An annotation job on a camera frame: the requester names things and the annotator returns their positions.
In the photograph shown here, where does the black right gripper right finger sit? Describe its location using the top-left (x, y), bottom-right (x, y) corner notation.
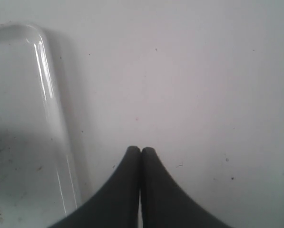
top-left (141, 147), bottom-right (229, 228)

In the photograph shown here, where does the white plastic tray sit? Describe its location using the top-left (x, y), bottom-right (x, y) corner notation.
top-left (0, 23), bottom-right (81, 228)

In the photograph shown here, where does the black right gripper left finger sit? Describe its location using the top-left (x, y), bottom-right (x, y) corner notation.
top-left (52, 146), bottom-right (141, 228)

